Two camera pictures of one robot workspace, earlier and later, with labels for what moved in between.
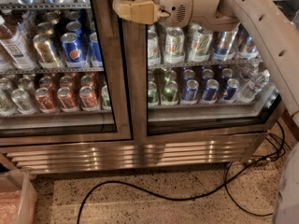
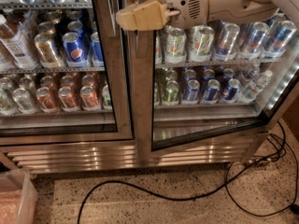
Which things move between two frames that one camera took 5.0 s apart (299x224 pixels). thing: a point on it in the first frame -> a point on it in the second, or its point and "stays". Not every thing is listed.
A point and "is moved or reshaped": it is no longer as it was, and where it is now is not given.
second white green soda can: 201,42 stays
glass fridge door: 63,67 stays
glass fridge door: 192,83 is moved or reshaped
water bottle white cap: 253,86 stays
